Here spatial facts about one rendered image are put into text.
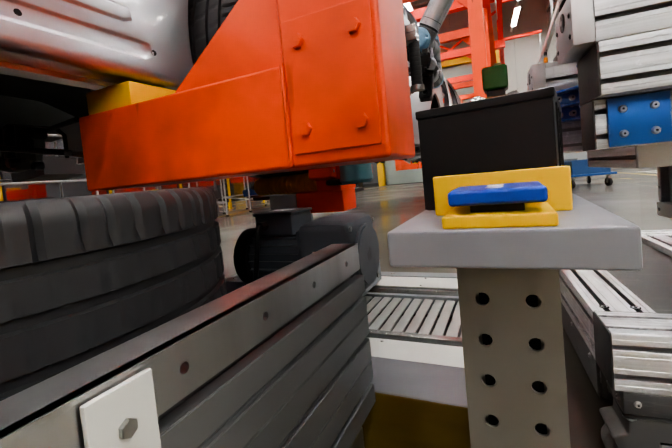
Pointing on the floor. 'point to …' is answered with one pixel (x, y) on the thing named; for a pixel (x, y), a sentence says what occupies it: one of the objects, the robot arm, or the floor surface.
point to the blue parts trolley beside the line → (588, 171)
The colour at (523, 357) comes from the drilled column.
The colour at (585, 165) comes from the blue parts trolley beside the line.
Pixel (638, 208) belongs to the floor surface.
